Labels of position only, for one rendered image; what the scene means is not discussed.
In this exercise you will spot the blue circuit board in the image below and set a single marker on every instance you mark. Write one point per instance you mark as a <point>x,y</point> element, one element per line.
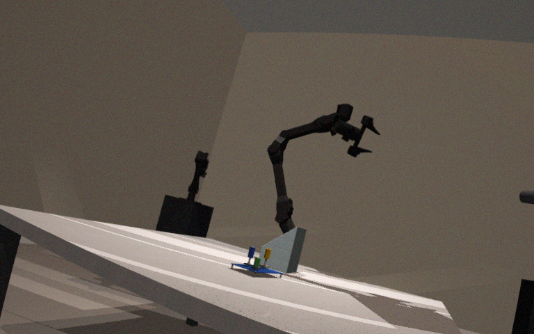
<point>256,267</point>

